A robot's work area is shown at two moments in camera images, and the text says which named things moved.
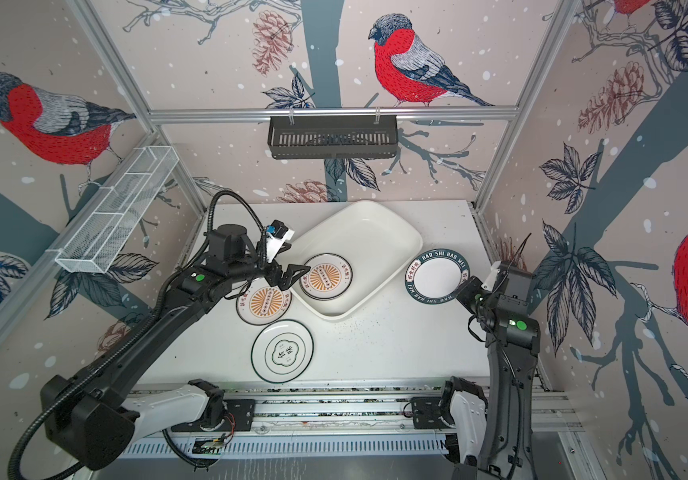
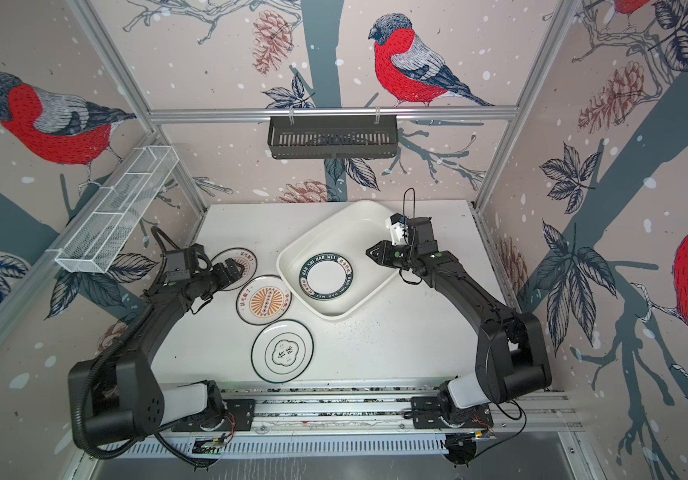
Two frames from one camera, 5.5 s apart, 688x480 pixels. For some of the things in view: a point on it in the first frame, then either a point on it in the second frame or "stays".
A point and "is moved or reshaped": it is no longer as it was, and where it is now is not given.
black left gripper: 276,278 → 223,279
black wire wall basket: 333,137 stays
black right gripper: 468,289 → 385,257
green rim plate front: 434,276 is moved or reshaped
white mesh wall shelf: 114,212 stays
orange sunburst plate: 263,303 stays
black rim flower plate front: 282,351 stays
